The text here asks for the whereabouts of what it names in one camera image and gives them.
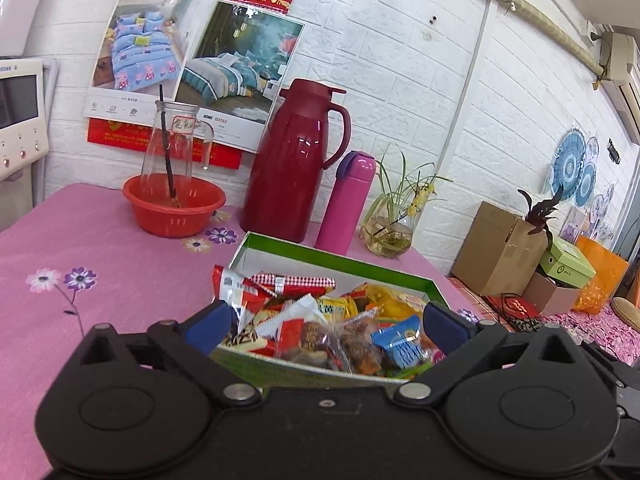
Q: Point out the pink thermos bottle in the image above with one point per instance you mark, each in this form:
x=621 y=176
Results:
x=353 y=179

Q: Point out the glass vase with plant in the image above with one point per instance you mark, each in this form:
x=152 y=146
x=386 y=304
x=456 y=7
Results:
x=388 y=226

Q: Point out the blue decorative wall plates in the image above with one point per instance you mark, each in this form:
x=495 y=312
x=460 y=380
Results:
x=580 y=166

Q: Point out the green white cardboard box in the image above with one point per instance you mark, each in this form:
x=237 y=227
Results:
x=249 y=349

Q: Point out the air conditioner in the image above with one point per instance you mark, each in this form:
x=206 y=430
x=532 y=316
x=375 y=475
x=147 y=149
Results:
x=619 y=54

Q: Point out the blue snack packet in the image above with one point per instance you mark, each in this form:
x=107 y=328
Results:
x=401 y=343

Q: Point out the glass pitcher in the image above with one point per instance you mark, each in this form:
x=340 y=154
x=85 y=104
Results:
x=168 y=161

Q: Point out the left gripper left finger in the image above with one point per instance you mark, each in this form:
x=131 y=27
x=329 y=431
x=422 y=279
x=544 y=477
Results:
x=187 y=347

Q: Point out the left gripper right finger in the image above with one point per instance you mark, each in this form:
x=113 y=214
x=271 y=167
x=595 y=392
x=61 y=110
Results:
x=467 y=349

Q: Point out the yellow soft bread packet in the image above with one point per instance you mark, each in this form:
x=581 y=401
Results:
x=389 y=303

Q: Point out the dark red thermos jug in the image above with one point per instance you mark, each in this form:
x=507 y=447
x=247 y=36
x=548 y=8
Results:
x=306 y=136

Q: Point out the red plastic basket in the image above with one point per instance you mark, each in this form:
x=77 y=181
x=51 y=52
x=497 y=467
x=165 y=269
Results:
x=186 y=215

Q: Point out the pink floral tablecloth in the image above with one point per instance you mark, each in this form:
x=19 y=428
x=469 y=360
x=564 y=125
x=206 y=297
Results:
x=80 y=259

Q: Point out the purple leaf plant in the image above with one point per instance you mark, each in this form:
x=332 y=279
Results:
x=540 y=213

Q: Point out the bedding calendar poster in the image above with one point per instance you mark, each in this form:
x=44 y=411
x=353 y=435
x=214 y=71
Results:
x=227 y=60

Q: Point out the green shoe box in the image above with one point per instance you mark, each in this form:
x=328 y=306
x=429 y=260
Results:
x=564 y=262

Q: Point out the orange bag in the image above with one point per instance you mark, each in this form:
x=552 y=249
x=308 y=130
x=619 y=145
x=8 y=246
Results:
x=610 y=270

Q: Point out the clear orange pastry packet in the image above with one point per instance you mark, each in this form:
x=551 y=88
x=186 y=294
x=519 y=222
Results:
x=345 y=346

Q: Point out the red noodle snack packet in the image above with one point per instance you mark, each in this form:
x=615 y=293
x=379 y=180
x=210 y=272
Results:
x=255 y=291

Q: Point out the white appliance with screen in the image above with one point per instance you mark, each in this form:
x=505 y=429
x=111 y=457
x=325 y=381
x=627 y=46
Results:
x=27 y=86

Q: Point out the brown cardboard box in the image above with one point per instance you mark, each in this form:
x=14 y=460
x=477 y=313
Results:
x=499 y=255

